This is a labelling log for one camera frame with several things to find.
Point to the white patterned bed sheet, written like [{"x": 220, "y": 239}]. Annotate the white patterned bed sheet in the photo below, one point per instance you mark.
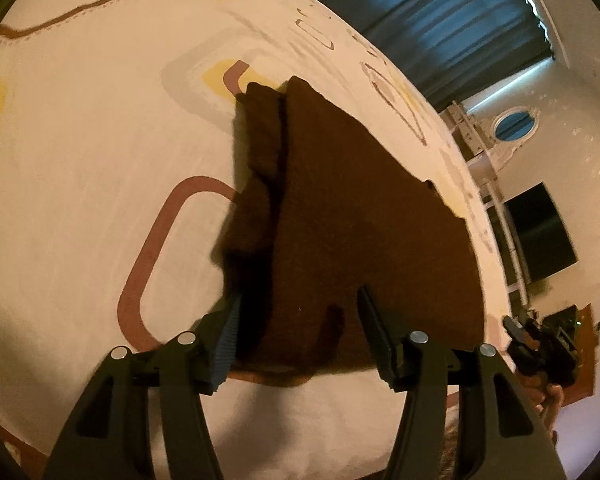
[{"x": 80, "y": 160}]

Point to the black flat television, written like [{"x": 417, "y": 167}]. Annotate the black flat television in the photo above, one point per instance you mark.
[{"x": 540, "y": 232}]

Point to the person's right hand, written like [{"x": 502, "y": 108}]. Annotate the person's right hand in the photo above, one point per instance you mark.
[{"x": 545, "y": 402}]

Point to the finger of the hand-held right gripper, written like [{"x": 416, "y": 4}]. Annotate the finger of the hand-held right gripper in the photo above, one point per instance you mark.
[{"x": 515, "y": 329}]

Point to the white dressing table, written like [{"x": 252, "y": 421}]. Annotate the white dressing table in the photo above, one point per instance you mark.
[{"x": 472, "y": 145}]

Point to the dark blue window curtains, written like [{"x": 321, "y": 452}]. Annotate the dark blue window curtains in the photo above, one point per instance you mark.
[{"x": 430, "y": 15}]

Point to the brown argyle knit sweater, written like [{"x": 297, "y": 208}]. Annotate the brown argyle knit sweater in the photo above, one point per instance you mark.
[{"x": 360, "y": 220}]

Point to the white television stand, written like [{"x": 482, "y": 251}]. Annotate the white television stand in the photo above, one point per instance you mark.
[{"x": 507, "y": 260}]

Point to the white oval vanity mirror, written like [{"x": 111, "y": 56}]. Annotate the white oval vanity mirror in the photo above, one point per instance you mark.
[{"x": 514, "y": 125}]

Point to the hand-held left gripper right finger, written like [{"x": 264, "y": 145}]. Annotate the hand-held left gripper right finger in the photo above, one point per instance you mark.
[{"x": 380, "y": 340}]

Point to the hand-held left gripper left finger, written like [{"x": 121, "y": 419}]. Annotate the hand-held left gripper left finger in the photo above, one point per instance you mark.
[{"x": 227, "y": 341}]

